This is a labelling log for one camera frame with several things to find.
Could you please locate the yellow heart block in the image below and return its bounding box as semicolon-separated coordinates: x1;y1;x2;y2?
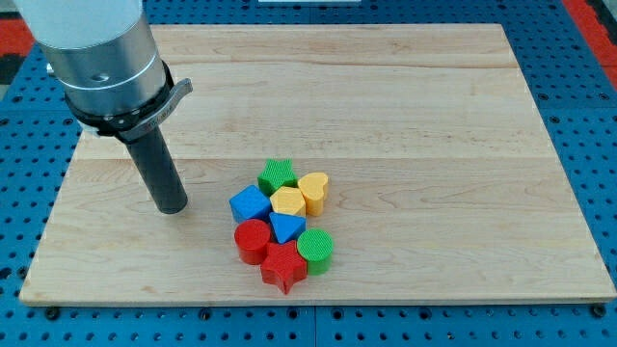
298;172;330;217

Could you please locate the green star block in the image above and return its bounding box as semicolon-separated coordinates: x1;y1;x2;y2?
257;159;298;197

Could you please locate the red star block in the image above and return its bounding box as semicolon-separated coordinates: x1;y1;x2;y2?
260;240;308;295

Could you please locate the wooden board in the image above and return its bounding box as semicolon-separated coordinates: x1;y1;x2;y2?
19;24;616;307

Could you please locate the yellow hexagon block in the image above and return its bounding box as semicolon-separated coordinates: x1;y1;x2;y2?
270;186;306;217

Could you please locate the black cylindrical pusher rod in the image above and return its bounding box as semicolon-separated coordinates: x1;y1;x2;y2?
126;128;188;214

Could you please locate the blue triangle block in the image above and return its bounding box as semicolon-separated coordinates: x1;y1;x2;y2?
269;212;307;244

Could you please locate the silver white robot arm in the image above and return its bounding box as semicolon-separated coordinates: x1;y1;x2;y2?
14;0;193;143

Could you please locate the green cylinder block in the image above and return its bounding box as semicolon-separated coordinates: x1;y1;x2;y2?
297;227;334;276

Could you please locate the red cylinder block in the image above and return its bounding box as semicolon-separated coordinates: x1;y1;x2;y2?
234;219;272;265

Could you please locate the blue cube block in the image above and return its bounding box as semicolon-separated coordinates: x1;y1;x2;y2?
228;185;272;224

